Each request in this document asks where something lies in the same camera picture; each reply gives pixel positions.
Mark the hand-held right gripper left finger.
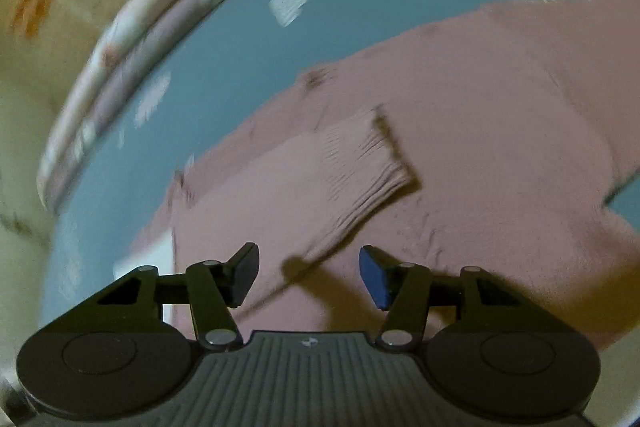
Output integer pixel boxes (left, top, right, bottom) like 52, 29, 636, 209
60, 242, 261, 350

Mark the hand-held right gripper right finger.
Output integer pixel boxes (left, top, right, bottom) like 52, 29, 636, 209
359, 245, 551, 350

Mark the pink and white sweater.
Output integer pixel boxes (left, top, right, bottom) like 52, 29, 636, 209
132, 0, 640, 353

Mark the mauve floral quilt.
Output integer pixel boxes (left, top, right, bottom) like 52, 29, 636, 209
50, 0, 301, 212

